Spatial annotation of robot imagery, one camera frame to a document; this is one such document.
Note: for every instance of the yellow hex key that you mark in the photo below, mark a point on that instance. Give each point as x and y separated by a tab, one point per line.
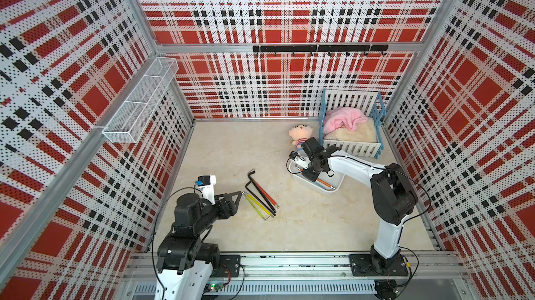
266	216

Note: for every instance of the thin black hex key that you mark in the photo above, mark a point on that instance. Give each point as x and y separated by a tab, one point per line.
258	201

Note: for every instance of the blue white toy crib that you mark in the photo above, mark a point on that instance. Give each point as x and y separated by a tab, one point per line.
370	103

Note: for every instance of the red hex key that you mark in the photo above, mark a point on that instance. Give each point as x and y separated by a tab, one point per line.
265	194

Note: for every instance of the white wire mesh shelf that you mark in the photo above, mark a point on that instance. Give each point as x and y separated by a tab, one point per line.
128	124

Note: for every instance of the orange hex key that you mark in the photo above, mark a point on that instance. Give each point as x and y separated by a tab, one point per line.
329	186

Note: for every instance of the green hex key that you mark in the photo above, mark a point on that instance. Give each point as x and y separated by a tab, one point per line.
254	205

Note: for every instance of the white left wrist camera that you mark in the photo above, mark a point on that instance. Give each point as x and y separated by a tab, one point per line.
205	184

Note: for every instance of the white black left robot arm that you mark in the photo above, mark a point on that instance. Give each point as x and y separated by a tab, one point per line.
185	261

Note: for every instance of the black wall hook rail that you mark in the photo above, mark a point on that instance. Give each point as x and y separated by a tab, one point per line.
320	49

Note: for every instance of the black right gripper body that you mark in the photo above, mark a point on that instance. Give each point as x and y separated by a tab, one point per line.
313	171

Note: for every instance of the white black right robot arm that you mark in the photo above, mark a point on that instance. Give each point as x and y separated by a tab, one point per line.
393	197

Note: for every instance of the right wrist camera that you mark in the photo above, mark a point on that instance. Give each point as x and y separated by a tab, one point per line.
300	161

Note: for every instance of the plush doll pink head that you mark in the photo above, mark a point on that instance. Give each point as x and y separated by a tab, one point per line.
299	134

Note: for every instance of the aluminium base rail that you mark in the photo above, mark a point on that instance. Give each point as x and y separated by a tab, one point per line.
303	275

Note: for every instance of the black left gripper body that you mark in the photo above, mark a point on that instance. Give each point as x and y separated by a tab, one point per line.
221	212

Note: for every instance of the pink fleece blanket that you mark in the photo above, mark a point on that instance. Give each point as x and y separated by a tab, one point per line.
342	117

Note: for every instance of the white plastic storage box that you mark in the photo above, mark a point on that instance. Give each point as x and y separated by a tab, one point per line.
335	180

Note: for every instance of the cream fluffy blanket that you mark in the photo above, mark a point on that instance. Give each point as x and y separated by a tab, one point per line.
364	132

